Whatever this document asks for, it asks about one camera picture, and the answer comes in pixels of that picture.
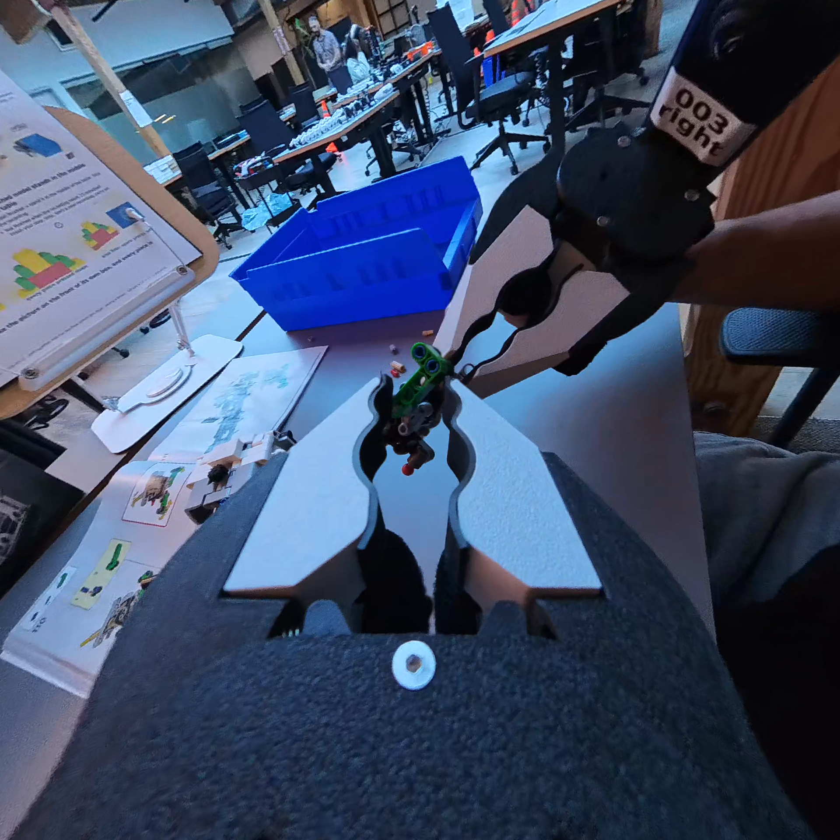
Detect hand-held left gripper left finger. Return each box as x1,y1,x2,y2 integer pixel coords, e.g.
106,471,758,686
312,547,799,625
222,374,391,605

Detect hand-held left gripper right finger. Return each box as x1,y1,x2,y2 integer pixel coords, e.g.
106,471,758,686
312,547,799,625
441,379,605,608

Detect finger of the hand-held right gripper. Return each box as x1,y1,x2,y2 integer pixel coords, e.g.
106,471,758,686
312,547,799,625
433,205,560,361
459,264,632,400

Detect white black lego truck model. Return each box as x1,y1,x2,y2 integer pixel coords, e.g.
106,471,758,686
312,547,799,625
184,430,296,526

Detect lego gear subassembly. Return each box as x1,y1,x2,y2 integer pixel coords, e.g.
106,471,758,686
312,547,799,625
382,377,454,476

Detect green lego angle beam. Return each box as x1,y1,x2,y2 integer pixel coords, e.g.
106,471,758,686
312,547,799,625
392,354,454,417

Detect person's right forearm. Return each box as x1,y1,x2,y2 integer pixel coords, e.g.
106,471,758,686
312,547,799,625
676,190,840,306

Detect dark lego set box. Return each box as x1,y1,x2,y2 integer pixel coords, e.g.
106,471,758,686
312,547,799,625
0,420,86,592

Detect blue plastic bin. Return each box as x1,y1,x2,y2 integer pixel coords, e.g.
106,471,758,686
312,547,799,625
230,155,483,332

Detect open instruction booklet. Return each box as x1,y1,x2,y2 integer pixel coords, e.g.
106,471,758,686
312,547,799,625
0,346,329,697

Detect black office chair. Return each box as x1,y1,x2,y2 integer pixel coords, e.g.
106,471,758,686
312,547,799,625
427,3,552,175

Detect background desk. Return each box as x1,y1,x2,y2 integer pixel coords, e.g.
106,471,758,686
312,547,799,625
482,0,624,158

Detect black chair armrest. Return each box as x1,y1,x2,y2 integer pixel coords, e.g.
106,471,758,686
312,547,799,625
718,307,840,447

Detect person's grey trousers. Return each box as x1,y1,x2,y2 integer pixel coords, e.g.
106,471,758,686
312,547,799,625
694,432,840,605

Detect printed instruction sheet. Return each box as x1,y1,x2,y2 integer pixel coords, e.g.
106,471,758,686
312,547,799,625
0,69,201,388

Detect wooden post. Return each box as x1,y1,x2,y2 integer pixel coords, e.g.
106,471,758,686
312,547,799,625
682,59,840,437

